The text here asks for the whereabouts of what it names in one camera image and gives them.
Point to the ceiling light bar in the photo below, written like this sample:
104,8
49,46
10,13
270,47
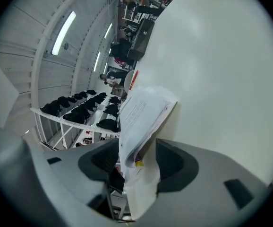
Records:
96,61
64,32
108,31

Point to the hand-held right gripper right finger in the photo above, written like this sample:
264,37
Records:
209,174

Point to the black office chair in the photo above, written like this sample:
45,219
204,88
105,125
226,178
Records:
121,48

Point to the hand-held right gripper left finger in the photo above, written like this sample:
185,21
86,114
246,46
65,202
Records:
68,174

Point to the white metal shelving rack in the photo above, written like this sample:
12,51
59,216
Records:
46,114

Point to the red pen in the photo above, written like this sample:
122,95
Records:
133,79

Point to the white booklet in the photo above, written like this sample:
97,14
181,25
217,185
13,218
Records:
139,117

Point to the black box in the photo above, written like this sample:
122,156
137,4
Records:
142,39

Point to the black garments on rack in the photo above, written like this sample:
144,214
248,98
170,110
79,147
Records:
79,115

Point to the black-legged grey table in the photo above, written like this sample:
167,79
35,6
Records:
116,180

